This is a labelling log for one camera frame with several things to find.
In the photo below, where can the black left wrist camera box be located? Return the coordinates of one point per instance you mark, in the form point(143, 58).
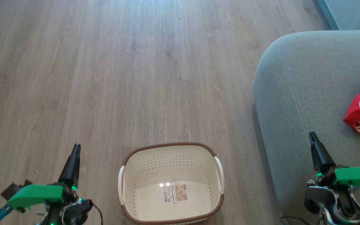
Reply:
point(10, 191)

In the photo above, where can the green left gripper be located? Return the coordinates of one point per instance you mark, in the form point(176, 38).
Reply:
point(37, 193)

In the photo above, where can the cream laundry basket brown rim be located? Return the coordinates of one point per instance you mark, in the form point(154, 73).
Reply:
point(170, 156)

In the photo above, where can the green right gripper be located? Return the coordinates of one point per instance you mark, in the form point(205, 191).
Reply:
point(356, 178)

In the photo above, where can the grey sofa seat section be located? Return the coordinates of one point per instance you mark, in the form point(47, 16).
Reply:
point(355, 12)

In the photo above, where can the paper label sticker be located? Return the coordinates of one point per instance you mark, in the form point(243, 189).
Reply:
point(175, 193)

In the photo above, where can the grey fabric sofa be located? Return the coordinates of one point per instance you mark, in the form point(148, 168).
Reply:
point(308, 93)

